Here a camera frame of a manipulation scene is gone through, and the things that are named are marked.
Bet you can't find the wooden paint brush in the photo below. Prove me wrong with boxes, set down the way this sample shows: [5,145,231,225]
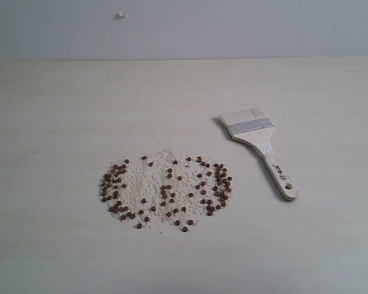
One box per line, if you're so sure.
[218,107,299,202]

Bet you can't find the brown pellets and white crumbs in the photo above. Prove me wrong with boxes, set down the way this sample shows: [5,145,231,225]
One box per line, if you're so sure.
[98,149,233,232]

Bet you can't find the white wall hook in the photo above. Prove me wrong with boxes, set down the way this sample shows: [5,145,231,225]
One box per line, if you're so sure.
[115,12,126,19]

